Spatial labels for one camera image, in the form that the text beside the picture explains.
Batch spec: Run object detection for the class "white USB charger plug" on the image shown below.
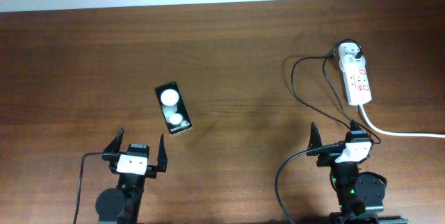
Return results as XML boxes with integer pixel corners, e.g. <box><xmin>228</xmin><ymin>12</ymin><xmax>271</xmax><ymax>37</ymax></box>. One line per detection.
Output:
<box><xmin>339</xmin><ymin>54</ymin><xmax>366</xmax><ymax>72</ymax></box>

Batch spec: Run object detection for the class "black charging cable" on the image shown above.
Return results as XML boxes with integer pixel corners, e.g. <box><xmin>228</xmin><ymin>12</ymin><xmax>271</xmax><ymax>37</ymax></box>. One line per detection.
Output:
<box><xmin>290</xmin><ymin>38</ymin><xmax>382</xmax><ymax>145</ymax></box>

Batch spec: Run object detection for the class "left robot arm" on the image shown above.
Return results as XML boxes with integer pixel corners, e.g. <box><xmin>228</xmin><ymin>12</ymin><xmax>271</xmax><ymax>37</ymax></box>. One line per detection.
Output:
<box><xmin>95</xmin><ymin>129</ymin><xmax>168</xmax><ymax>224</ymax></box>

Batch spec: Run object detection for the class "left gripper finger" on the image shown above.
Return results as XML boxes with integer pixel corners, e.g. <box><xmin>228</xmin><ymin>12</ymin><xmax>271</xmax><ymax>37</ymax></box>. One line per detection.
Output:
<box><xmin>102</xmin><ymin>128</ymin><xmax>124</xmax><ymax>161</ymax></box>
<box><xmin>157</xmin><ymin>134</ymin><xmax>168</xmax><ymax>173</ymax></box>

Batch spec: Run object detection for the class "white power strip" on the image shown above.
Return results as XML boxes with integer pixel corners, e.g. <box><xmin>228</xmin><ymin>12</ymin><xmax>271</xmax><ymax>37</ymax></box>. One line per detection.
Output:
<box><xmin>338</xmin><ymin>42</ymin><xmax>372</xmax><ymax>106</ymax></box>

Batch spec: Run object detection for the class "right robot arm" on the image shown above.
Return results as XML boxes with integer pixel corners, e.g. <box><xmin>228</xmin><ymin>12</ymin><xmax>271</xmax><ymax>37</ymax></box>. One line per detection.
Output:
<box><xmin>308</xmin><ymin>120</ymin><xmax>409</xmax><ymax>224</ymax></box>

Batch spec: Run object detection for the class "white power strip cord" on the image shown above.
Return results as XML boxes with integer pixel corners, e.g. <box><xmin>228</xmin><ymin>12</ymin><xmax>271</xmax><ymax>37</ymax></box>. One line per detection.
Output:
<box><xmin>357</xmin><ymin>104</ymin><xmax>445</xmax><ymax>139</ymax></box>

